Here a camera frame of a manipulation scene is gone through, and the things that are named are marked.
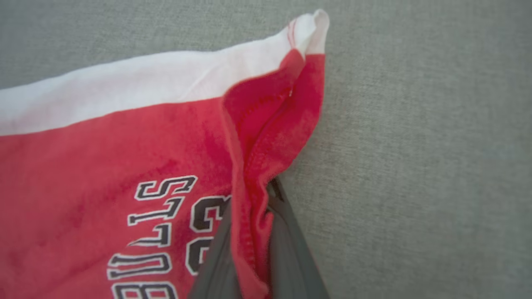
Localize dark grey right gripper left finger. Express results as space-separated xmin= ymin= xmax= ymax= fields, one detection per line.
xmin=188 ymin=199 xmax=242 ymax=299

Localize grey fabric sofa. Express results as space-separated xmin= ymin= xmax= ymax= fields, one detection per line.
xmin=0 ymin=0 xmax=532 ymax=299

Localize red shorts with white waistband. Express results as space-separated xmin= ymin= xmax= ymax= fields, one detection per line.
xmin=0 ymin=9 xmax=330 ymax=299

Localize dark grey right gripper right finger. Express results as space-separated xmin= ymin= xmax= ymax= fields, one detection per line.
xmin=266 ymin=176 xmax=330 ymax=299

